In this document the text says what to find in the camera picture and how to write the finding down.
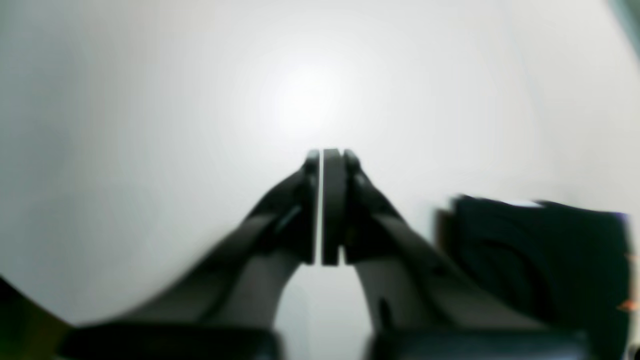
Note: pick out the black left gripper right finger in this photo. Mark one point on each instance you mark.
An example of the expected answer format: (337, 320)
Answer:
(421, 306)

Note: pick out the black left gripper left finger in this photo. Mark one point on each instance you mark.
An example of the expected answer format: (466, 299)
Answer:
(224, 308)

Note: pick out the black T-shirt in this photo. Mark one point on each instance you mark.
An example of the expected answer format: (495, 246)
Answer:
(565, 266)

